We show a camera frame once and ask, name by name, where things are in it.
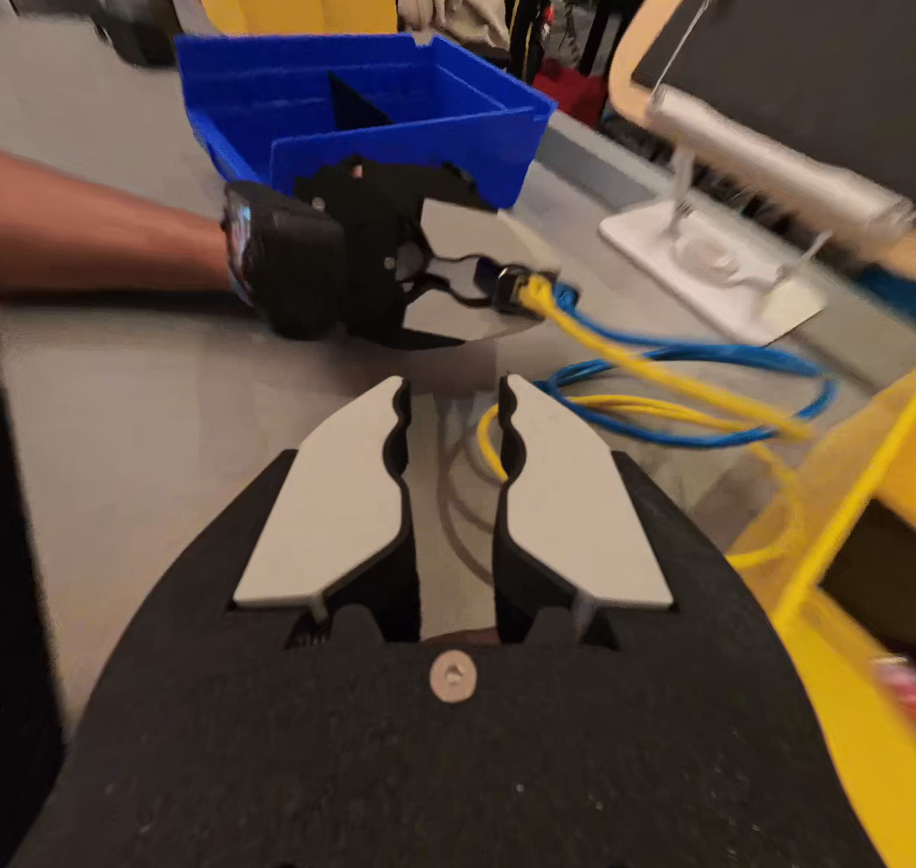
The black bin divider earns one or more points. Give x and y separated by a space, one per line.
358 106
880 575

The person's left forearm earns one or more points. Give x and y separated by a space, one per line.
107 238

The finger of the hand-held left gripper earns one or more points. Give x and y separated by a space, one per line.
458 321
472 231

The red bag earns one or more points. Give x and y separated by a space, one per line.
572 92

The person's black clothing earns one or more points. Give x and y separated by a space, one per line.
25 596

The black ethernet port adapter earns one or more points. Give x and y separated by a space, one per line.
512 292

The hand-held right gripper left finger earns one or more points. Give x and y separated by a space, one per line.
329 517

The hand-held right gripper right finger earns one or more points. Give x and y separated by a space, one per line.
579 517

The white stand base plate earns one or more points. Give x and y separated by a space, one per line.
715 288

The blue plastic bin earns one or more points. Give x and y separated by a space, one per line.
458 138

